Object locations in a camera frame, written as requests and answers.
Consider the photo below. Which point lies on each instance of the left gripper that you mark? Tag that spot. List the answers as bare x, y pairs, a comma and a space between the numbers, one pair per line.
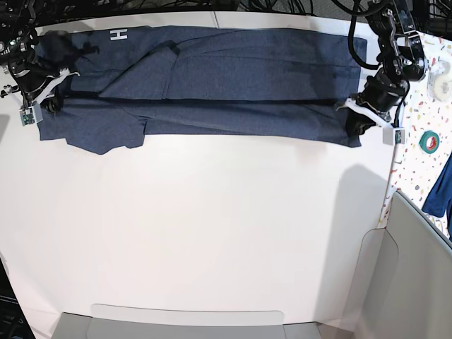
380, 93

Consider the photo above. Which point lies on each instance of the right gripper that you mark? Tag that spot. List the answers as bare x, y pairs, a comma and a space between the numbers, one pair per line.
32, 81

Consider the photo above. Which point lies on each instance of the dark blue printed t-shirt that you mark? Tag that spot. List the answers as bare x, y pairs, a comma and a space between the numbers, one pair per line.
198, 81

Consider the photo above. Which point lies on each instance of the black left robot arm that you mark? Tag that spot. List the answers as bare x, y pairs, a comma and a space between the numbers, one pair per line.
400, 62

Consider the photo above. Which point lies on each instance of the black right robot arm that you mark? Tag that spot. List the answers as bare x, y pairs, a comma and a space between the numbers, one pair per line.
19, 36

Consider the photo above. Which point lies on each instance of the clear tape dispenser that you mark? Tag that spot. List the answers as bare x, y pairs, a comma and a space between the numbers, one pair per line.
439, 81

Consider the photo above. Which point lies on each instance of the terrazzo patterned side surface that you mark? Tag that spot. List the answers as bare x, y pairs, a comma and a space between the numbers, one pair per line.
413, 171

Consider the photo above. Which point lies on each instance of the green tape roll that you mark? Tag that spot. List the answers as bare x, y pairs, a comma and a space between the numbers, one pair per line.
429, 142

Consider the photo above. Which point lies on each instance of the blue cloth at right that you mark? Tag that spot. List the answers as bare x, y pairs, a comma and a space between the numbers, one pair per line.
438, 201

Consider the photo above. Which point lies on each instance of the grey front divider panel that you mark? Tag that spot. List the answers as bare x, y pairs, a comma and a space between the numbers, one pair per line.
107, 321

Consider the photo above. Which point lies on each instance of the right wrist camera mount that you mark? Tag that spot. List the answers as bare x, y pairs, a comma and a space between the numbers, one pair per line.
33, 114

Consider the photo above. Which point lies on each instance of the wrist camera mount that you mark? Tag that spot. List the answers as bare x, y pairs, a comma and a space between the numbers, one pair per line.
360, 119
33, 114

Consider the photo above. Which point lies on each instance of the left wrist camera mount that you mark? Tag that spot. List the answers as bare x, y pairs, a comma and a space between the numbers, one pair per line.
360, 119

